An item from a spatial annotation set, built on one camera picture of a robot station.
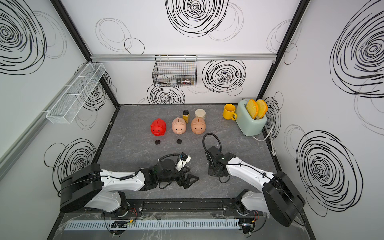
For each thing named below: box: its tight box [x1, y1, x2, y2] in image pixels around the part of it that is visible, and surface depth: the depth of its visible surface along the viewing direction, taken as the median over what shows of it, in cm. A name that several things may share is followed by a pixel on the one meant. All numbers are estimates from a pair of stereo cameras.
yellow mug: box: [223, 103, 238, 121], surface depth 110 cm
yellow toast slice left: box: [246, 99, 259, 120], surface depth 93 cm
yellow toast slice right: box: [256, 99, 269, 119], surface depth 92 cm
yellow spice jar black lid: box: [182, 109, 191, 124], surface depth 104 cm
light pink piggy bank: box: [171, 117, 187, 135], surface depth 99 cm
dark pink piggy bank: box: [191, 117, 206, 135], surface depth 99 cm
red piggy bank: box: [150, 118, 167, 137], surface depth 99 cm
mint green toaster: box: [236, 99, 267, 137], surface depth 97 cm
